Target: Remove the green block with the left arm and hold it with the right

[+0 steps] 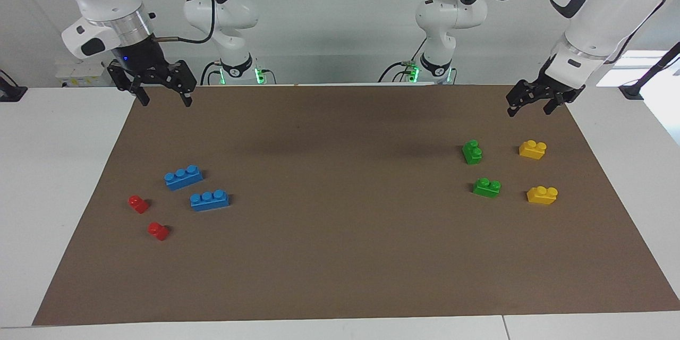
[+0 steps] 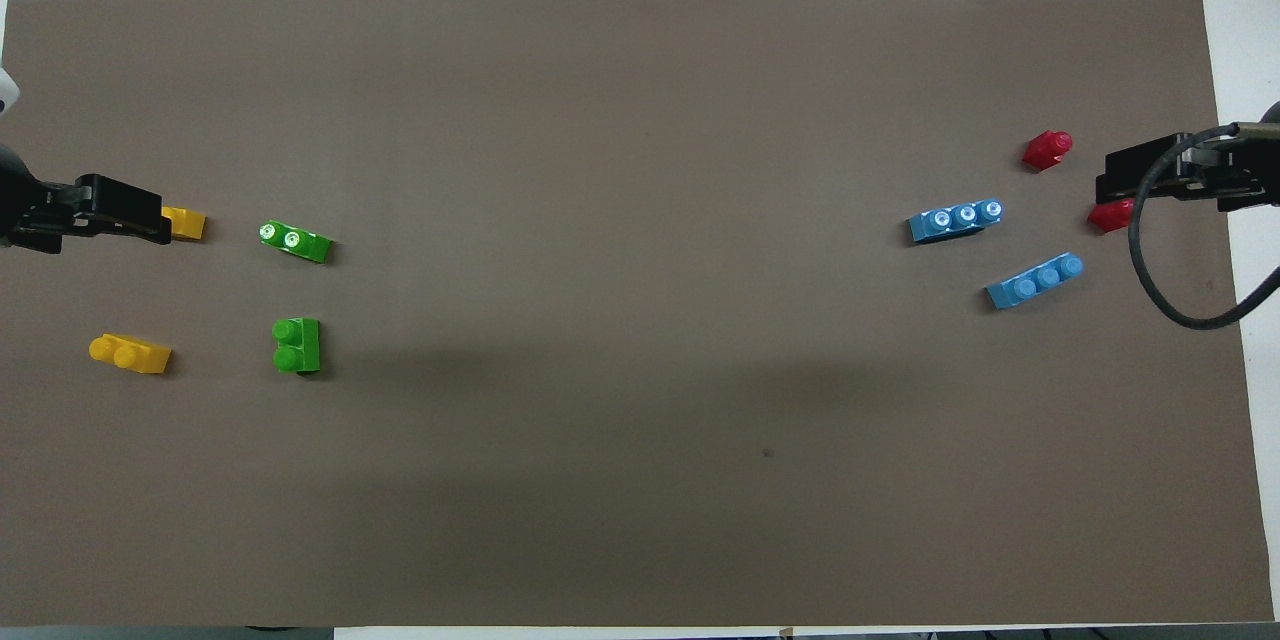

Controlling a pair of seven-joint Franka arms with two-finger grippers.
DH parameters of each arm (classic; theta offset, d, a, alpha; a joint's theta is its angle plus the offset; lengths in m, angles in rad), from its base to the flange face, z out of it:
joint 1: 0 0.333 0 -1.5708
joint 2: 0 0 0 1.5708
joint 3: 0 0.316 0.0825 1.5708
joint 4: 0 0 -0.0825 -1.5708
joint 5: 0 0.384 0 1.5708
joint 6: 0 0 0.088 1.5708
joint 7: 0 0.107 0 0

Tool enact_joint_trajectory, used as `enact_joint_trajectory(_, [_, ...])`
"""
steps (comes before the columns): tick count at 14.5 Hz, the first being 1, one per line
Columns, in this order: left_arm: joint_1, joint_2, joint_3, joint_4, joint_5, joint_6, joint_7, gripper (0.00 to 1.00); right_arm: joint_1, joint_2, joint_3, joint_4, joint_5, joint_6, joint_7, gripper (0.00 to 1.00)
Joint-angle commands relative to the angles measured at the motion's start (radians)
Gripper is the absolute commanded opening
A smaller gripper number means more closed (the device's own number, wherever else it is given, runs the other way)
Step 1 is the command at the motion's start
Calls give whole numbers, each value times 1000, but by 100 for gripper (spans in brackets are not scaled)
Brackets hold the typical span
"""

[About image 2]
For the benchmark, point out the blue three-stud block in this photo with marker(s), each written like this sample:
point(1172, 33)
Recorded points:
point(955, 220)
point(1035, 282)

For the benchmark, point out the yellow two-stud block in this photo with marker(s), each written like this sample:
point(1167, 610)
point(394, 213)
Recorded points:
point(130, 353)
point(188, 223)

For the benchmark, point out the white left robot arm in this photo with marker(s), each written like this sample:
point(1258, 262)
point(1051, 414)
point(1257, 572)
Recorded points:
point(12, 200)

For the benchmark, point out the green two-stud block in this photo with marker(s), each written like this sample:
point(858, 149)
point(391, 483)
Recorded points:
point(300, 242)
point(298, 345)

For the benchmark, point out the brown table mat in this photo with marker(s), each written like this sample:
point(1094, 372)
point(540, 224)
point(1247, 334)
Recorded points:
point(640, 420)

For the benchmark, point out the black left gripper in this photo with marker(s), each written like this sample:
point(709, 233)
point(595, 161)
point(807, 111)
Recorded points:
point(48, 210)

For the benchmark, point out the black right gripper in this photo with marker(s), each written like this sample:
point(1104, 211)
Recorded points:
point(1235, 175)

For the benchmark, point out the small red block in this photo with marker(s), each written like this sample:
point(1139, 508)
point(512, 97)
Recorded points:
point(1047, 150)
point(1108, 217)

